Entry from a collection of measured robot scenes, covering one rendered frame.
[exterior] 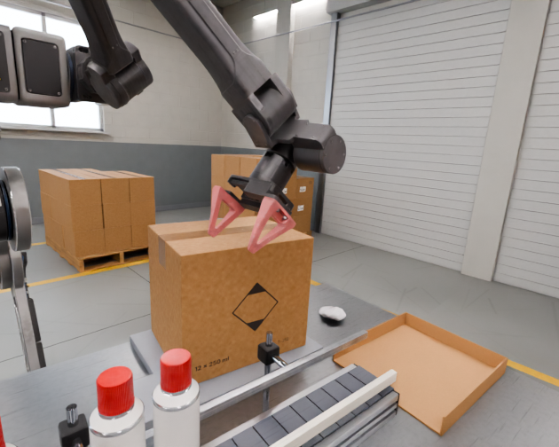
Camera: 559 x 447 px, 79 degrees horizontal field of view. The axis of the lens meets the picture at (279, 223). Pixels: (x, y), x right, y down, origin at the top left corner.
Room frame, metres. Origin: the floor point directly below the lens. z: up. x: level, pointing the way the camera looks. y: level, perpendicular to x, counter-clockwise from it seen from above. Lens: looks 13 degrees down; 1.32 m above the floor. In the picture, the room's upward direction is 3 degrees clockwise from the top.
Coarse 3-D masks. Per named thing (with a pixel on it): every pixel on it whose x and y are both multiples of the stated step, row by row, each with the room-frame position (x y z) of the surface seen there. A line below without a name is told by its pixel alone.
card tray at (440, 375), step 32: (416, 320) 0.86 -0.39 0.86; (352, 352) 0.73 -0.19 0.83; (384, 352) 0.74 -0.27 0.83; (416, 352) 0.75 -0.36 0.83; (448, 352) 0.76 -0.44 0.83; (480, 352) 0.73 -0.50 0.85; (416, 384) 0.63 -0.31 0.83; (448, 384) 0.64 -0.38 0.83; (480, 384) 0.59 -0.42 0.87; (416, 416) 0.54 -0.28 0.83; (448, 416) 0.51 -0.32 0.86
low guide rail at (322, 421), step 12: (396, 372) 0.55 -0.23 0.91; (372, 384) 0.52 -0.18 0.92; (384, 384) 0.53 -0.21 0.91; (348, 396) 0.48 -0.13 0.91; (360, 396) 0.49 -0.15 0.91; (372, 396) 0.51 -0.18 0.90; (336, 408) 0.46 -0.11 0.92; (348, 408) 0.47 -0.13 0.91; (312, 420) 0.43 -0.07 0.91; (324, 420) 0.43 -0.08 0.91; (336, 420) 0.45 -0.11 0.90; (300, 432) 0.41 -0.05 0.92; (312, 432) 0.42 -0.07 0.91; (276, 444) 0.39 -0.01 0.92; (288, 444) 0.39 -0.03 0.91; (300, 444) 0.40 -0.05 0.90
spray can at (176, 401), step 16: (176, 352) 0.34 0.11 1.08; (160, 368) 0.32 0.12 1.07; (176, 368) 0.31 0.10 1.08; (160, 384) 0.32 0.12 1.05; (176, 384) 0.31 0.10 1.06; (192, 384) 0.33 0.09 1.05; (160, 400) 0.31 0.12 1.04; (176, 400) 0.31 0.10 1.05; (192, 400) 0.31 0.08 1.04; (160, 416) 0.30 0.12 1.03; (176, 416) 0.30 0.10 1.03; (192, 416) 0.31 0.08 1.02; (160, 432) 0.31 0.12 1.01; (176, 432) 0.30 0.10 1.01; (192, 432) 0.31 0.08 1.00
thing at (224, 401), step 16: (352, 336) 0.59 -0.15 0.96; (320, 352) 0.53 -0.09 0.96; (336, 352) 0.55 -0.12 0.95; (288, 368) 0.49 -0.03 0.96; (304, 368) 0.50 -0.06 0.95; (256, 384) 0.44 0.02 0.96; (272, 384) 0.46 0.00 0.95; (224, 400) 0.41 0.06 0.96; (240, 400) 0.42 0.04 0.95; (208, 416) 0.39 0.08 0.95
